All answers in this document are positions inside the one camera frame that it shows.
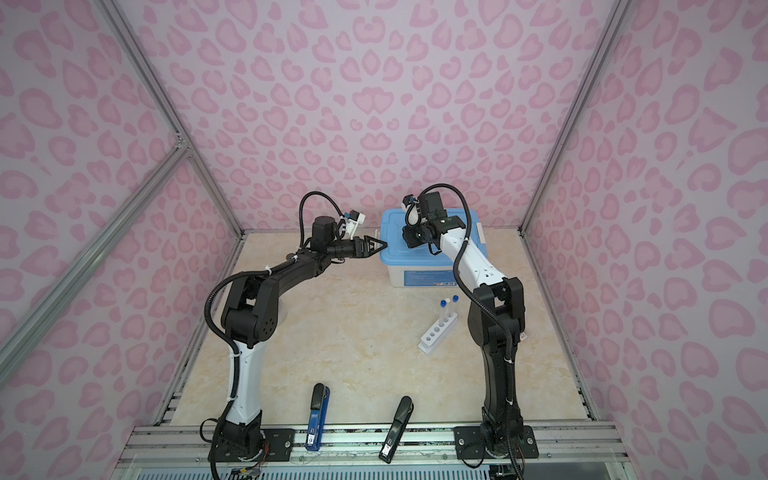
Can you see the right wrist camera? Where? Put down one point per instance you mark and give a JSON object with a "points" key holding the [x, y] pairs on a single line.
{"points": [[410, 205]]}

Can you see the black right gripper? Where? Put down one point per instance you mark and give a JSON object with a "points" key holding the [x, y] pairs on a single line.
{"points": [[410, 240]]}

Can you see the blue black stapler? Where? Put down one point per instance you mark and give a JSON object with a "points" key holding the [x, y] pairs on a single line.
{"points": [[316, 423]]}

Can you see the aluminium corner frame post right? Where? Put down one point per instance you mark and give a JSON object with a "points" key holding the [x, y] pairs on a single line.
{"points": [[608, 40]]}

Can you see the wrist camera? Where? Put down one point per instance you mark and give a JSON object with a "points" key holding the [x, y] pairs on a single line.
{"points": [[410, 205], [350, 223]]}

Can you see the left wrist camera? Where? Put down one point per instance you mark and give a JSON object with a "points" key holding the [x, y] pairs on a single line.
{"points": [[350, 223]]}

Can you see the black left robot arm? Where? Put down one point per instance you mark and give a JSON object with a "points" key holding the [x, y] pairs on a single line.
{"points": [[243, 310]]}

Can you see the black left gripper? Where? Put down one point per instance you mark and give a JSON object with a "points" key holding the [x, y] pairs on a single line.
{"points": [[365, 246]]}

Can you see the white plastic storage bin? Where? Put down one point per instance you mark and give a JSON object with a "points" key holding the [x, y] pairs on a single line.
{"points": [[421, 276]]}

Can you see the blue plastic bin lid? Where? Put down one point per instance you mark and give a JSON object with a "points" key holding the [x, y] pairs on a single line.
{"points": [[397, 253]]}

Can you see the aluminium corner frame post left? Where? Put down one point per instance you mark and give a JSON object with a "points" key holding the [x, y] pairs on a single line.
{"points": [[132, 48]]}

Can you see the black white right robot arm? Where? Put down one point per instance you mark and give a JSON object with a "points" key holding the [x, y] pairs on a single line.
{"points": [[496, 316]]}

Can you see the aluminium corner frame post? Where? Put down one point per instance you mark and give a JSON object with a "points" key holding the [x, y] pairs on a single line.
{"points": [[608, 40], [132, 48]]}

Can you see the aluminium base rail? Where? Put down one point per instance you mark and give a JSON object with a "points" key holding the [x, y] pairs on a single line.
{"points": [[549, 450]]}

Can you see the white test tube rack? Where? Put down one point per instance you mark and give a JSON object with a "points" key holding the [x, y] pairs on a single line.
{"points": [[437, 332]]}

